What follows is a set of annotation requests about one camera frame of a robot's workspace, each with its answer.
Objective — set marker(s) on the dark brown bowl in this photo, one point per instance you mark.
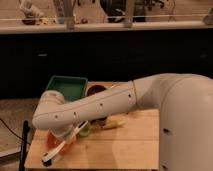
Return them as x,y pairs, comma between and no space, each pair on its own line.
95,89

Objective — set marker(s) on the yellow banana toy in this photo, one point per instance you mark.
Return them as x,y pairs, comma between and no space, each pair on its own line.
111,124

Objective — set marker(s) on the small green cup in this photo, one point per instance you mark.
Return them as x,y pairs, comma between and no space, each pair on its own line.
85,131

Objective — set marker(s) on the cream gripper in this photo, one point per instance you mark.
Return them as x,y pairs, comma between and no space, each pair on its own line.
67,135

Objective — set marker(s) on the green plastic tray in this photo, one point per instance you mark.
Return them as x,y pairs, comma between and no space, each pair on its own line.
72,88

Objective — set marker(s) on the dark red background bowl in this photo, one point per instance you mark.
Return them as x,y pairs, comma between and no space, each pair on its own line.
28,21

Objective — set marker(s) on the black stand pole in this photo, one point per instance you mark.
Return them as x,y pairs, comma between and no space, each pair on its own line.
24,143

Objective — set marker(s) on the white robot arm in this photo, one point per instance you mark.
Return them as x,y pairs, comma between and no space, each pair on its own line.
184,102

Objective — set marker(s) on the red orange bowl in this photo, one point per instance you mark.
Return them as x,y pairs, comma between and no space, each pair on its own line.
53,142

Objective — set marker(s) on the white dish brush black bristles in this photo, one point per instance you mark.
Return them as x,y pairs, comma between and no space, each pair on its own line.
53,155

